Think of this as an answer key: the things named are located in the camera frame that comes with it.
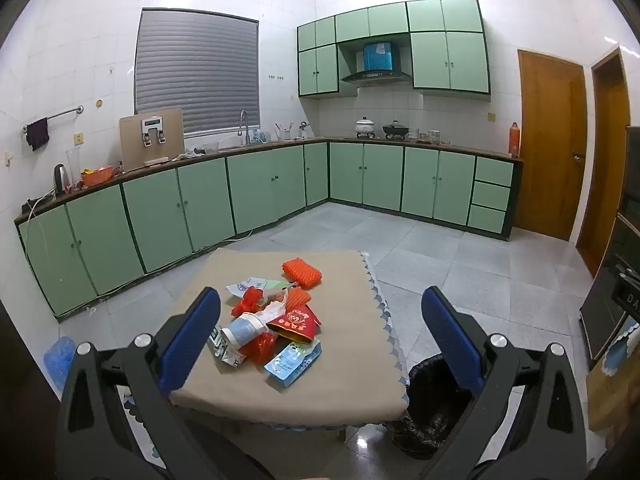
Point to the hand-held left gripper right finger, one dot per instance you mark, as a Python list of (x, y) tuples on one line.
[(450, 345)]

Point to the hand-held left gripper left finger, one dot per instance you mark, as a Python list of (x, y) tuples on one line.
[(192, 342)]

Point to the white green drink carton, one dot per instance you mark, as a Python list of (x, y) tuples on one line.
[(225, 352)]

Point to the white blue paper cup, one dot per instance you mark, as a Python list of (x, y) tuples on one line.
[(240, 332)]

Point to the red plastic bag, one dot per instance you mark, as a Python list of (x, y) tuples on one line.
[(250, 302), (260, 350)]

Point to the black trash bin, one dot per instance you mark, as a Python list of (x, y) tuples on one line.
[(430, 410)]

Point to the white green plastic bag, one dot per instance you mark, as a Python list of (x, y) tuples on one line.
[(242, 287)]

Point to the blue wet wipes packet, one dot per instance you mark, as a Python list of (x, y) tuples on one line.
[(290, 362)]

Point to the red paper packet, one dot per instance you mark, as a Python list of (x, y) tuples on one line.
[(295, 322)]

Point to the orange bubble wrap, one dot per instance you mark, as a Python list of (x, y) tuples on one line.
[(299, 297)]

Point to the orange foam fruit net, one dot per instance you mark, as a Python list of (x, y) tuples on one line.
[(302, 272)]

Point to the green base cabinets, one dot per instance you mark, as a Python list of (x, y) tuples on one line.
[(150, 220)]

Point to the blue plastic bag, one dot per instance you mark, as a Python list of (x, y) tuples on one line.
[(59, 360)]

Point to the blue scalloped cloth pile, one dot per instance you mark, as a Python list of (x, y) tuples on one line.
[(620, 350)]

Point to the black refrigerator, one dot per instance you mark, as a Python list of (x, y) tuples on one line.
[(615, 280)]

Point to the orange plastic basket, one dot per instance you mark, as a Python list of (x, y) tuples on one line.
[(97, 177)]

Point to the cardboard sheet with holder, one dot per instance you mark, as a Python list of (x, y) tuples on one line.
[(135, 145)]

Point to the glass jar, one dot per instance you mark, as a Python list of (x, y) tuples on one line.
[(434, 137)]

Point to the steel electric kettle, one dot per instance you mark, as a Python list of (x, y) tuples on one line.
[(61, 180)]

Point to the orange thermos bottle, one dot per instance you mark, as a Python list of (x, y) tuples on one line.
[(514, 140)]

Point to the black wok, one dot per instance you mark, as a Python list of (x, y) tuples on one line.
[(395, 131)]

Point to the steel kitchen faucet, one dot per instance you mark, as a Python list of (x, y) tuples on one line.
[(244, 125)]

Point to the utensil holder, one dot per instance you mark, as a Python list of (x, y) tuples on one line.
[(284, 132)]

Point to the white cooking pot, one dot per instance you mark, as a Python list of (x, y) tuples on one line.
[(365, 127)]

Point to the small silver kettle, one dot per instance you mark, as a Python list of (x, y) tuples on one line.
[(304, 130)]

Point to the dark towel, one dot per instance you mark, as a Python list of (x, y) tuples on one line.
[(37, 134)]

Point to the grey window blind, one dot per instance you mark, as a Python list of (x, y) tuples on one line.
[(195, 70)]

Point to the black range hood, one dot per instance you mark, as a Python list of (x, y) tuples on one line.
[(375, 76)]

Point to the wooden door with frame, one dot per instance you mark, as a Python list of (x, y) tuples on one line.
[(607, 170)]

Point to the steel towel rail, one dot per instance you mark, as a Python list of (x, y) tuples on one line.
[(62, 113)]

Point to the green wall cabinets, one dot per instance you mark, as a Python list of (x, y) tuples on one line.
[(450, 60)]

